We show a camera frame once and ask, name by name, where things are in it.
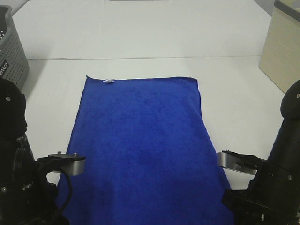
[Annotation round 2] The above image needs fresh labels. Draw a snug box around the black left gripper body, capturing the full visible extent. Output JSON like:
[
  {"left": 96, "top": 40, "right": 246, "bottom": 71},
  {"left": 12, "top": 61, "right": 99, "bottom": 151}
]
[{"left": 0, "top": 159, "right": 70, "bottom": 225}]

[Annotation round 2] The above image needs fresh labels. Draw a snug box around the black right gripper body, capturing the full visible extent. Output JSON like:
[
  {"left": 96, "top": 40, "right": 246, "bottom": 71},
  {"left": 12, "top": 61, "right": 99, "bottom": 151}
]
[{"left": 221, "top": 162, "right": 300, "bottom": 225}]

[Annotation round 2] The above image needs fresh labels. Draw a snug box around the blue microfibre towel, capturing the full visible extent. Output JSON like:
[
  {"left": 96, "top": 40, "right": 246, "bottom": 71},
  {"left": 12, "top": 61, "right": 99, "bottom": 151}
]
[{"left": 63, "top": 77, "right": 234, "bottom": 225}]

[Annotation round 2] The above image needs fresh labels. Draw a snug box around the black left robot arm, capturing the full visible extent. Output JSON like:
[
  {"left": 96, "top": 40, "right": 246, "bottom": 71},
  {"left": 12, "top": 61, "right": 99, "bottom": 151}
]
[{"left": 0, "top": 79, "right": 73, "bottom": 225}]

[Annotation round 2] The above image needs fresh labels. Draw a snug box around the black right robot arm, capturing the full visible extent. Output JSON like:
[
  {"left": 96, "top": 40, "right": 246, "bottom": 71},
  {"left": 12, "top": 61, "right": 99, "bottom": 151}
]
[{"left": 217, "top": 82, "right": 300, "bottom": 225}]

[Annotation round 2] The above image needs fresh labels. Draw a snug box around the grey perforated plastic basket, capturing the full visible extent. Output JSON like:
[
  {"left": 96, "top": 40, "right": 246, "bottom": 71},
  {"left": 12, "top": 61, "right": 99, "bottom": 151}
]
[{"left": 0, "top": 5, "right": 29, "bottom": 89}]

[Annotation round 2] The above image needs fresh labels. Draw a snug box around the beige storage box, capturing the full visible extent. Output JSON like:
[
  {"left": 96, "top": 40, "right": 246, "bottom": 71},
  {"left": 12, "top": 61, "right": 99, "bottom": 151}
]
[{"left": 259, "top": 0, "right": 300, "bottom": 93}]

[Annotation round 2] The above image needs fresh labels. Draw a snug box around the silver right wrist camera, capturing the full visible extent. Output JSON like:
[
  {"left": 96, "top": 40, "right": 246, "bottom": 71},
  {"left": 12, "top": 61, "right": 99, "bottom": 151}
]
[{"left": 217, "top": 150, "right": 266, "bottom": 175}]

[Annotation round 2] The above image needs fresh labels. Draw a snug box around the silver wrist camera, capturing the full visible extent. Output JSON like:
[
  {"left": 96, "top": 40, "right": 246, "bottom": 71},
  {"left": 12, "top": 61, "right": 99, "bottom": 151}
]
[
  {"left": 217, "top": 150, "right": 266, "bottom": 175},
  {"left": 37, "top": 152, "right": 86, "bottom": 176}
]

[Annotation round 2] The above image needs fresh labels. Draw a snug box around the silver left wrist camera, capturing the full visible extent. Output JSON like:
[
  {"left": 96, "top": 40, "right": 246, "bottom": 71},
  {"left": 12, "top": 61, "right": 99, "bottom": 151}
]
[{"left": 37, "top": 152, "right": 86, "bottom": 176}]

